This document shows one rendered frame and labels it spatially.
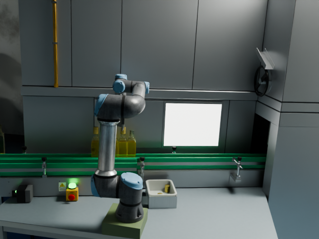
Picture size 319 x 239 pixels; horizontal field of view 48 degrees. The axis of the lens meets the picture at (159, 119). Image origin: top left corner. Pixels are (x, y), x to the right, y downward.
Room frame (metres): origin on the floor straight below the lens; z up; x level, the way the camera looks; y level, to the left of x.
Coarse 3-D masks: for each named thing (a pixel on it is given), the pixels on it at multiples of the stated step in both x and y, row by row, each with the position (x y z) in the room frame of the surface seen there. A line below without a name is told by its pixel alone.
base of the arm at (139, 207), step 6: (120, 204) 1.70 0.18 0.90; (126, 204) 1.68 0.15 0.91; (132, 204) 1.68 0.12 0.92; (138, 204) 1.70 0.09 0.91; (120, 210) 1.69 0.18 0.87; (126, 210) 1.67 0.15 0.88; (132, 210) 1.68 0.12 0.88; (138, 210) 1.70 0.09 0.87; (120, 216) 1.68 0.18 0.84; (126, 216) 1.67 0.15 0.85; (132, 216) 1.67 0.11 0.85; (138, 216) 1.70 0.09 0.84; (126, 222) 1.66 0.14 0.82; (132, 222) 1.66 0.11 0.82
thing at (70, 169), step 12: (0, 168) 2.01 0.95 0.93; (12, 168) 2.03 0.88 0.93; (24, 168) 2.04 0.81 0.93; (36, 168) 2.05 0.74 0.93; (48, 168) 2.06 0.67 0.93; (60, 168) 2.07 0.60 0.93; (72, 168) 2.08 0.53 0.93; (84, 168) 2.09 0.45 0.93; (96, 168) 2.10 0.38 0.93; (120, 168) 2.12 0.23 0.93; (132, 168) 2.13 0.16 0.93
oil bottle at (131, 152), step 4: (128, 140) 2.24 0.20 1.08; (132, 140) 2.24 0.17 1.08; (128, 144) 2.24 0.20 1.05; (132, 144) 2.24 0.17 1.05; (128, 148) 2.24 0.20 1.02; (132, 148) 2.24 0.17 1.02; (128, 152) 2.24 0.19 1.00; (132, 152) 2.24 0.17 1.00; (128, 156) 2.24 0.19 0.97; (132, 156) 2.24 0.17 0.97
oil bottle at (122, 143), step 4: (120, 140) 2.23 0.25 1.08; (124, 140) 2.24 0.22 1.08; (120, 144) 2.23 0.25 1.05; (124, 144) 2.23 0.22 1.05; (120, 148) 2.23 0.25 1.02; (124, 148) 2.23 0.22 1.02; (120, 152) 2.23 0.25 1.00; (124, 152) 2.23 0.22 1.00; (120, 156) 2.23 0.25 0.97; (124, 156) 2.23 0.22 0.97
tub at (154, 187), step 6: (150, 180) 2.16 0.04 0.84; (156, 180) 2.17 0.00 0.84; (162, 180) 2.17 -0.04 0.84; (168, 180) 2.18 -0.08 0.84; (150, 186) 2.16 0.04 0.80; (156, 186) 2.16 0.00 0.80; (162, 186) 2.17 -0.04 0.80; (150, 192) 2.13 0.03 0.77; (156, 192) 2.13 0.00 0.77; (162, 192) 2.14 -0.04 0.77; (174, 192) 2.01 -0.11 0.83
